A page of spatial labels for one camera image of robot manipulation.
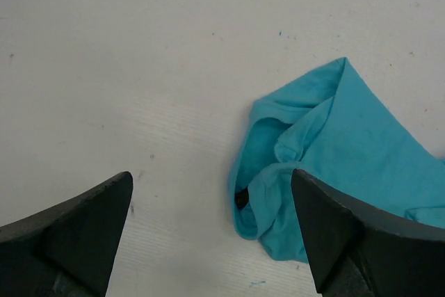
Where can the turquoise t shirt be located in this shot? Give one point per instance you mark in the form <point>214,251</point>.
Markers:
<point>330,124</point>

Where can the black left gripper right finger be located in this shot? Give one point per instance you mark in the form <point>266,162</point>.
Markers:
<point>356,249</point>

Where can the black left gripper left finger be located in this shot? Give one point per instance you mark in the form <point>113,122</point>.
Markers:
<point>68,249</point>

